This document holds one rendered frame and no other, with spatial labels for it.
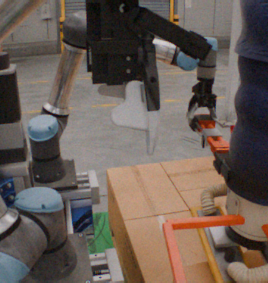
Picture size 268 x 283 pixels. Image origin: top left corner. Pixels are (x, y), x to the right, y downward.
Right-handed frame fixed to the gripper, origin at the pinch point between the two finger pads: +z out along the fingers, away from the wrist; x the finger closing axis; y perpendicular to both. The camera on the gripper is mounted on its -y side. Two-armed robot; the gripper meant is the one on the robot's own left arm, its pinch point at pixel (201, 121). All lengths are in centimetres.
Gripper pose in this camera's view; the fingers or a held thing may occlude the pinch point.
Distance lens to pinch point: 139.7
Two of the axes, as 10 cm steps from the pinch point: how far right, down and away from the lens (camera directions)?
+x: 10.0, -0.4, 0.6
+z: 0.1, 9.0, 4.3
